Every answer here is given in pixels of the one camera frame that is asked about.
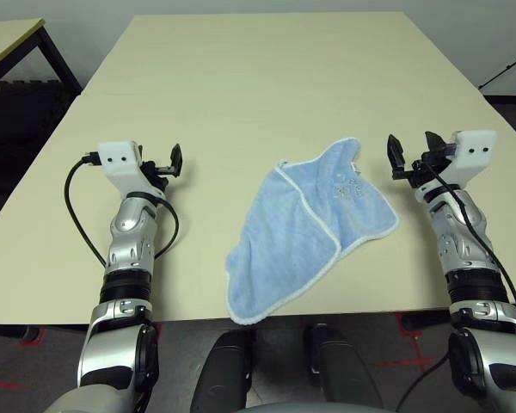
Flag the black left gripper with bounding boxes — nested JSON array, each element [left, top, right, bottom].
[[140, 143, 186, 191]]

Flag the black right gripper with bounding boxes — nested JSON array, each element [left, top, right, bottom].
[[385, 130, 453, 188]]

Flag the light blue terry towel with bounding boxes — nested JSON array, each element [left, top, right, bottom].
[[224, 136, 401, 327]]

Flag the black foam floor mats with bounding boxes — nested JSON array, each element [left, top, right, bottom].
[[0, 79, 77, 194]]

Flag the black table foot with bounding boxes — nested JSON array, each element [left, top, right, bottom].
[[6, 324, 40, 342], [397, 313, 453, 333]]

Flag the dark grey robot left leg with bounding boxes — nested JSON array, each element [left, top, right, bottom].
[[192, 330, 253, 413]]

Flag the dark grey robot leg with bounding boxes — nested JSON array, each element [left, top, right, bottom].
[[304, 324, 384, 413], [192, 330, 253, 413]]

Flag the dark grey robot right leg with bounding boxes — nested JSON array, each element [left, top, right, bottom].
[[304, 324, 384, 413]]

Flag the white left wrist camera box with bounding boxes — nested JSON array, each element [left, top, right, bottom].
[[96, 139, 167, 203]]

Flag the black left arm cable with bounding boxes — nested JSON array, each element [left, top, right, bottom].
[[64, 150, 181, 267]]

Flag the beige side table black frame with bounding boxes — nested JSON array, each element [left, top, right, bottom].
[[0, 17, 83, 100]]

